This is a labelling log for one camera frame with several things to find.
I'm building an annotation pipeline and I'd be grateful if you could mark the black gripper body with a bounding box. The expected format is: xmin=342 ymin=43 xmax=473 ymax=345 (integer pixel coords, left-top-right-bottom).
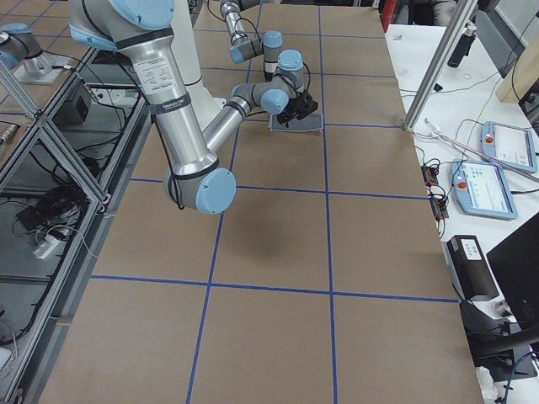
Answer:
xmin=277 ymin=93 xmax=318 ymax=126

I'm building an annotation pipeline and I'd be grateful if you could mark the pink and grey towel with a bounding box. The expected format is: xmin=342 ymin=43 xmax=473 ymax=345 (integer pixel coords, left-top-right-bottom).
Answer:
xmin=269 ymin=114 xmax=323 ymax=133

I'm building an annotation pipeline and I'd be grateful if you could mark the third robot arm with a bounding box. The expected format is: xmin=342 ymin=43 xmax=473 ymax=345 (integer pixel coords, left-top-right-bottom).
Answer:
xmin=1 ymin=23 xmax=62 ymax=85

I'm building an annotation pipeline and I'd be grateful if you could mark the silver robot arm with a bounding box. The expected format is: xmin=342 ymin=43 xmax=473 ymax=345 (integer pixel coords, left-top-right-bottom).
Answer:
xmin=69 ymin=1 xmax=318 ymax=215
xmin=219 ymin=0 xmax=283 ymax=82

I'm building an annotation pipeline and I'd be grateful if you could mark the small circuit board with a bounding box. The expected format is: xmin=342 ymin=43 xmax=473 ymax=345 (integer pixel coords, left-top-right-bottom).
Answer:
xmin=421 ymin=164 xmax=448 ymax=222

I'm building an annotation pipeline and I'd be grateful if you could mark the black bottle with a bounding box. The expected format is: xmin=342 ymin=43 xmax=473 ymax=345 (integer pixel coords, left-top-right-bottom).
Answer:
xmin=447 ymin=22 xmax=477 ymax=68

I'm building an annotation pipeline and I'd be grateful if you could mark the near teach pendant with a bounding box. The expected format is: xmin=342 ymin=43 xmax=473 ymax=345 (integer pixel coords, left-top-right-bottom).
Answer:
xmin=451 ymin=160 xmax=518 ymax=221

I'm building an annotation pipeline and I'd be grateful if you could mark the teach pendant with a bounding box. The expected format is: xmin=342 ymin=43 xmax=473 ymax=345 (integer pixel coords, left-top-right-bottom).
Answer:
xmin=481 ymin=121 xmax=538 ymax=173
xmin=451 ymin=160 xmax=518 ymax=221

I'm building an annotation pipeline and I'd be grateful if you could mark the far teach pendant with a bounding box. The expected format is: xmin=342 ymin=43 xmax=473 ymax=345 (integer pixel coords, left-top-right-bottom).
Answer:
xmin=481 ymin=121 xmax=538 ymax=173

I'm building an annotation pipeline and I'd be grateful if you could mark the dark brown box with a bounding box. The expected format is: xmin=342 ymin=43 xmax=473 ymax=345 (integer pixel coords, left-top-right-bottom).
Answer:
xmin=446 ymin=235 xmax=499 ymax=301

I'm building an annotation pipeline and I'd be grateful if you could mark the black computer monitor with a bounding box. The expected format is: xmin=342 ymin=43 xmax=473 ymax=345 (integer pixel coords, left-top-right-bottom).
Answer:
xmin=487 ymin=215 xmax=538 ymax=329

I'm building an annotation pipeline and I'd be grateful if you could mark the white power strip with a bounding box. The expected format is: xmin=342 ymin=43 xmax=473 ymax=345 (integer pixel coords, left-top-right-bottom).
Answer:
xmin=33 ymin=235 xmax=60 ymax=259

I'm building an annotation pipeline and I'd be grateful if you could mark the aluminium camera mast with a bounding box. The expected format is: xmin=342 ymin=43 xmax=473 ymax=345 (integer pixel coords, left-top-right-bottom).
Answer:
xmin=403 ymin=0 xmax=478 ymax=131

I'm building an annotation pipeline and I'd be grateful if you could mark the aluminium frame rail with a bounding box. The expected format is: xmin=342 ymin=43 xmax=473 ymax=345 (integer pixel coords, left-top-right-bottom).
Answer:
xmin=1 ymin=51 xmax=150 ymax=403

